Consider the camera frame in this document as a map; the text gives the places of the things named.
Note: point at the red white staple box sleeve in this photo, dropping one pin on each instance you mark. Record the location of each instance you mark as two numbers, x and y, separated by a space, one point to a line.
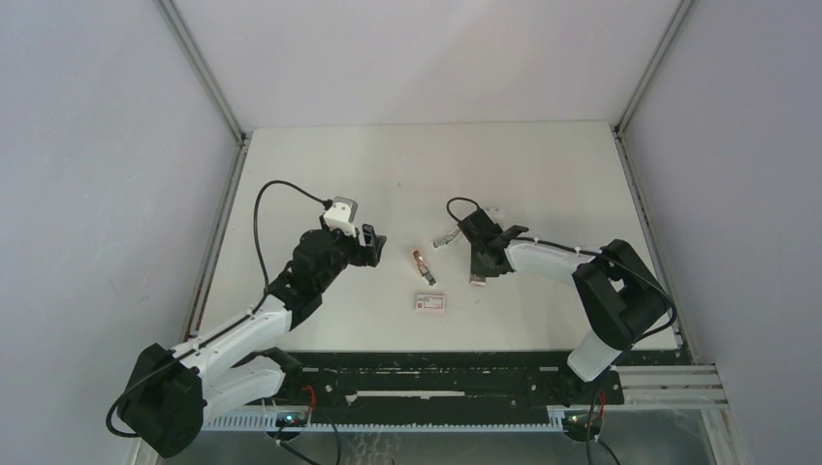
435 303

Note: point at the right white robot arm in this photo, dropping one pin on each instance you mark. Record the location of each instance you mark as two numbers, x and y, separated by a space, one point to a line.
623 302

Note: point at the white slotted cable duct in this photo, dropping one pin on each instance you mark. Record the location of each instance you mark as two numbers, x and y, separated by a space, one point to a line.
297 421

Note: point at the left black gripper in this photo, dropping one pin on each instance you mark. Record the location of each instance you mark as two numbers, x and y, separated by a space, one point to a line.
375 242

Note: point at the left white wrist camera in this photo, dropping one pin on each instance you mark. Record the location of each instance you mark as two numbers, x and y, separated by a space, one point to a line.
340 216

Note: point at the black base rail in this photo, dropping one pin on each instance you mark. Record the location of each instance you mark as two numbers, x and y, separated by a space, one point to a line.
436 387

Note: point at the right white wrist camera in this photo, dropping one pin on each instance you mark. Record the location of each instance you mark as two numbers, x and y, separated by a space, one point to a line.
495 213

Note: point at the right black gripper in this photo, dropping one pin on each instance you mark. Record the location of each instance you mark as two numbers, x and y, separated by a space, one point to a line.
478 270

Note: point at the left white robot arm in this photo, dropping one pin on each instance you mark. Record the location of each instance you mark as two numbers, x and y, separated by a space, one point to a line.
172 393

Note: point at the pink white stapler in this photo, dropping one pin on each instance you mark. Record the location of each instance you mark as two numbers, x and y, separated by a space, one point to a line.
423 268

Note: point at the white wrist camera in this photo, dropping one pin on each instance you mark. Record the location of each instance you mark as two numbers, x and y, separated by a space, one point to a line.
495 213
340 216

